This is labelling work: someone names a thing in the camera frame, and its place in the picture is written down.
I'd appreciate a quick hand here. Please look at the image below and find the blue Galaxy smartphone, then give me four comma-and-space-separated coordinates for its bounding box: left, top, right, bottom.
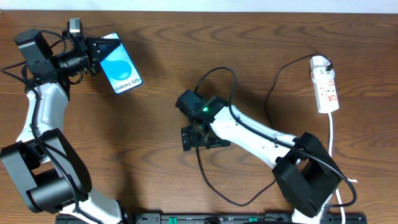
100, 33, 143, 95

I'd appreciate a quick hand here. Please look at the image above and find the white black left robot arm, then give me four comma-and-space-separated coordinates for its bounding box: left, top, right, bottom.
1, 29, 130, 223

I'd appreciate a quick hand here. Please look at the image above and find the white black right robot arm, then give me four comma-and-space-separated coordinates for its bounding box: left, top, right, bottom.
175, 90, 342, 223

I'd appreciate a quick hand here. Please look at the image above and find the white power strip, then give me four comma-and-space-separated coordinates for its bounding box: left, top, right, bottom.
310, 55, 339, 114

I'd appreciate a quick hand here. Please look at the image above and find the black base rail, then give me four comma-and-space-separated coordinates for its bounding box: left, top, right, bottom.
55, 213, 368, 224

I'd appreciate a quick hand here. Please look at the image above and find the white power strip cord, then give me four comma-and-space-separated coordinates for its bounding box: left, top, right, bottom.
328, 112, 346, 224

